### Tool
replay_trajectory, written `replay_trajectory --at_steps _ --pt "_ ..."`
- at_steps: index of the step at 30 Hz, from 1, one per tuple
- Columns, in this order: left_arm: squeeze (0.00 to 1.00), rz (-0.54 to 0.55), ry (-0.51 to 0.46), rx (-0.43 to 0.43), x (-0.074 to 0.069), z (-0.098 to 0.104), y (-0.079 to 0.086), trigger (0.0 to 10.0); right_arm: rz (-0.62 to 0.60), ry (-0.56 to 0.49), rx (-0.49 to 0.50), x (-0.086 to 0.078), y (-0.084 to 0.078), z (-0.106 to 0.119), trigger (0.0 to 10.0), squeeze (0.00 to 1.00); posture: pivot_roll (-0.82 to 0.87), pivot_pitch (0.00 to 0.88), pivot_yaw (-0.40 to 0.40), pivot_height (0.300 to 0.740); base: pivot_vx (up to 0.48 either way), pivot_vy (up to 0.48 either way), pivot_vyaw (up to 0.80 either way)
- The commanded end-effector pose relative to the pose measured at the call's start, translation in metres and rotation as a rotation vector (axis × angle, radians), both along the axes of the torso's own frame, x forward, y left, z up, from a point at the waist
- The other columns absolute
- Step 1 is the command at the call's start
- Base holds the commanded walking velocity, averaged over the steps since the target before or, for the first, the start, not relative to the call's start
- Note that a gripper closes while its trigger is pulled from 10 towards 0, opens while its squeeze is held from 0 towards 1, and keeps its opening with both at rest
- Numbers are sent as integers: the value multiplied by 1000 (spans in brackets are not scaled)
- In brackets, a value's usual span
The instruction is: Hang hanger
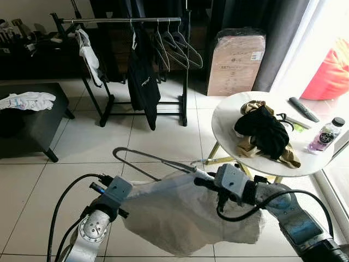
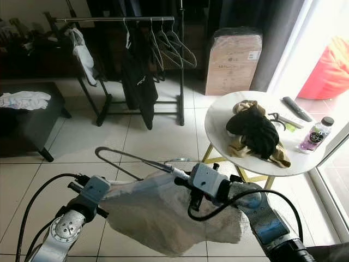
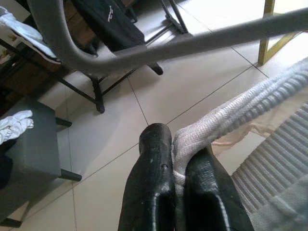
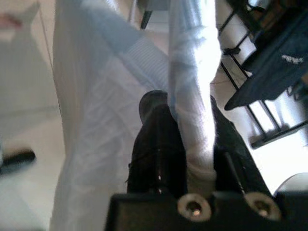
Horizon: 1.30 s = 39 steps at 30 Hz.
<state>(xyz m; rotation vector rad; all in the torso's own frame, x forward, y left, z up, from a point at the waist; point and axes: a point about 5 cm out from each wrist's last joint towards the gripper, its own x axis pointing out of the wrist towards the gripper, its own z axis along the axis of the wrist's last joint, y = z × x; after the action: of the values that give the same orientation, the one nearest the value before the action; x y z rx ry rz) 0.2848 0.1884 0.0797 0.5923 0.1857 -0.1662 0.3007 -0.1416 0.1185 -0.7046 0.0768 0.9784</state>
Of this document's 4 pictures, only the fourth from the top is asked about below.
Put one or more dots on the white waffle garment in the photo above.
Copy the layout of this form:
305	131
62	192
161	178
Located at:
96	120

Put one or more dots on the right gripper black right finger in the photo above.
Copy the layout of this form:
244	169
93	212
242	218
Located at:
233	163

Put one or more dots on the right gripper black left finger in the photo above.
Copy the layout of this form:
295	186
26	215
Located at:
156	149

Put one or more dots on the black clothes rack silver rail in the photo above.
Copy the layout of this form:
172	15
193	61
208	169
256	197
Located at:
269	137

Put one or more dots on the black hanging shirt small logo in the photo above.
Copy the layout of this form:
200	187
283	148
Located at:
269	72

